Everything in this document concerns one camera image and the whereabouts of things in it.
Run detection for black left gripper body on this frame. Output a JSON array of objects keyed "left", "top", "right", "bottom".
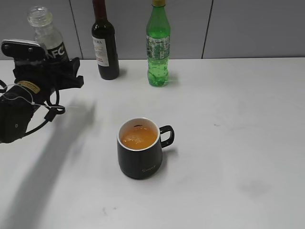
[{"left": 12, "top": 60, "right": 62, "bottom": 95}]

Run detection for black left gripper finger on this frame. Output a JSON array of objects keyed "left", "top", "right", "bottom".
[{"left": 51, "top": 57, "right": 84, "bottom": 90}]

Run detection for NFC orange juice bottle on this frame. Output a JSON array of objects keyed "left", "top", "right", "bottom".
[{"left": 27, "top": 6, "right": 69, "bottom": 63}]

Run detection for black mug white inside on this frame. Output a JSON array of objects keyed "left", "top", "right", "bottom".
[{"left": 117, "top": 117, "right": 175, "bottom": 180}]

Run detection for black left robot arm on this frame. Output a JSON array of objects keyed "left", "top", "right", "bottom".
[{"left": 0, "top": 58, "right": 84, "bottom": 144}]

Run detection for white zip tie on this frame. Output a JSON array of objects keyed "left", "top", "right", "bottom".
[{"left": 2, "top": 93, "right": 66, "bottom": 111}]

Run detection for dark red wine bottle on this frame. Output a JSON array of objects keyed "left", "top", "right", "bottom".
[{"left": 91, "top": 0, "right": 120, "bottom": 80}]

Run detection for green soda bottle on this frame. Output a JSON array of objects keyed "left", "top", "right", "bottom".
[{"left": 146, "top": 0, "right": 171, "bottom": 87}]

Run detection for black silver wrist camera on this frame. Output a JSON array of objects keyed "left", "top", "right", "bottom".
[{"left": 1, "top": 39, "right": 46, "bottom": 61}]

